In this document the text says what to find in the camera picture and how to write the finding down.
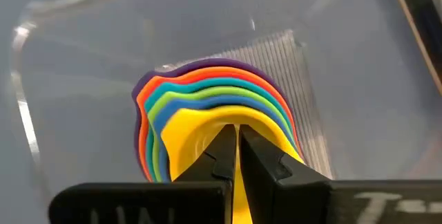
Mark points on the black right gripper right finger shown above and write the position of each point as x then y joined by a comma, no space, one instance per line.
276,189

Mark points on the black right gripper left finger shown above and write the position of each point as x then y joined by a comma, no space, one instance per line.
214,161

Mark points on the yellow measuring cup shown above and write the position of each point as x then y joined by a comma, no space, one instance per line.
193,130

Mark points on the blue measuring cup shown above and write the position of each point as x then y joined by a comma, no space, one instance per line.
221,102

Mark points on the green measuring cup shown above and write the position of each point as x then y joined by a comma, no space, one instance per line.
221,92

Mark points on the orange measuring cup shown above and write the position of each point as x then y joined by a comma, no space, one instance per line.
142,134

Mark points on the teal measuring cup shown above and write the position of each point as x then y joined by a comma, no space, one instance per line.
221,82

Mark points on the red measuring cup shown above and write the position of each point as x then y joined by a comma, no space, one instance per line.
267,86

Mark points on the purple measuring cup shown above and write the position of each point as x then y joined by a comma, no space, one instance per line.
207,62

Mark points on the clear plastic basket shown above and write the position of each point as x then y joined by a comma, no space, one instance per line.
86,79

